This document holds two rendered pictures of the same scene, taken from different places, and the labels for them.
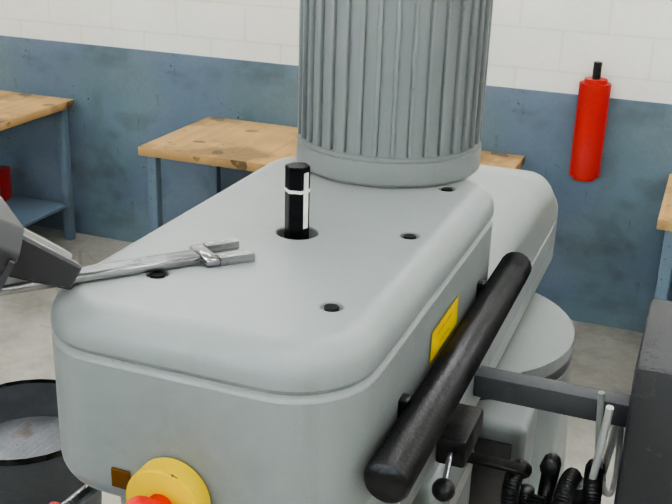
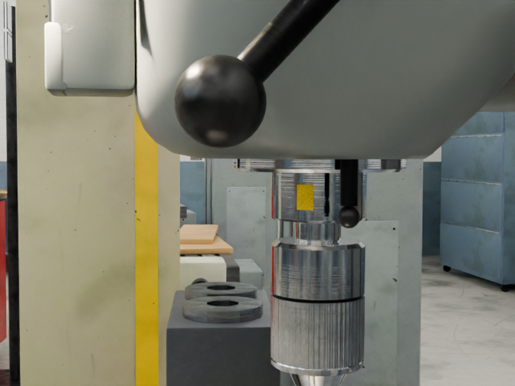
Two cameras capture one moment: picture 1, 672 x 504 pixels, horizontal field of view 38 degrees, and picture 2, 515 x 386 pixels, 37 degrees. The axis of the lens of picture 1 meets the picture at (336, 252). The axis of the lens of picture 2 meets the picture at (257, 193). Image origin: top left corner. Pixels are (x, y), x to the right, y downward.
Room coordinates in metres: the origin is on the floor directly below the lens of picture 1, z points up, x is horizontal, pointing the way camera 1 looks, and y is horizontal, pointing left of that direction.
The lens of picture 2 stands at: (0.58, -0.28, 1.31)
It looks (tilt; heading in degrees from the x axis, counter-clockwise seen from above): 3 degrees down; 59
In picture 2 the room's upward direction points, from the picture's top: straight up
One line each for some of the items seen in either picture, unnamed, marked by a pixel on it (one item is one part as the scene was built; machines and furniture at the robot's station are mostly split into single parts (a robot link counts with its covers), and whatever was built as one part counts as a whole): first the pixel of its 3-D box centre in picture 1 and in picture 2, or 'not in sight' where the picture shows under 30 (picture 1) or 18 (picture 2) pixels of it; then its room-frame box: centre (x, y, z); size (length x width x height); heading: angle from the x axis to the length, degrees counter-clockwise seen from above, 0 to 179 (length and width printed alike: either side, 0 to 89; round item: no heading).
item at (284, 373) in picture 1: (302, 308); not in sight; (0.83, 0.03, 1.81); 0.47 x 0.26 x 0.16; 160
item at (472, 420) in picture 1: (449, 450); not in sight; (0.83, -0.12, 1.66); 0.12 x 0.04 x 0.04; 160
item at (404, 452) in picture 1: (461, 349); not in sight; (0.79, -0.11, 1.79); 0.45 x 0.04 x 0.04; 160
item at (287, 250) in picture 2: not in sight; (317, 250); (0.81, 0.03, 1.26); 0.05 x 0.05 x 0.01
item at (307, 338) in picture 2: not in sight; (317, 312); (0.81, 0.03, 1.23); 0.05 x 0.05 x 0.05
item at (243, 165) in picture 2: not in sight; (318, 162); (0.81, 0.03, 1.31); 0.09 x 0.09 x 0.01
